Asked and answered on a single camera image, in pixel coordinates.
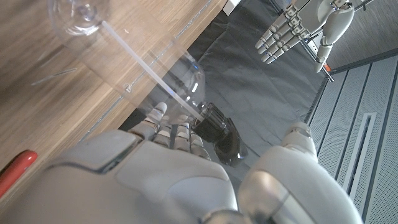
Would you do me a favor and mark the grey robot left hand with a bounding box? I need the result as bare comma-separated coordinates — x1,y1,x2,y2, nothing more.
254,0,355,74

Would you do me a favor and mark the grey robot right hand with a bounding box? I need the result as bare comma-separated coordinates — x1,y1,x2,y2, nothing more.
0,102,364,224

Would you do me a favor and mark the clear spray bottle black pump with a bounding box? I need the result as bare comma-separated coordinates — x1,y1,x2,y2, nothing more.
48,0,249,167

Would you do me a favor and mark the black backdrop curtain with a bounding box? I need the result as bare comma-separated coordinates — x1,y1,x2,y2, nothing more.
119,0,327,187

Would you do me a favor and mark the metal spoon red handle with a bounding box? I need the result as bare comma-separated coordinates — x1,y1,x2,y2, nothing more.
0,149,39,198

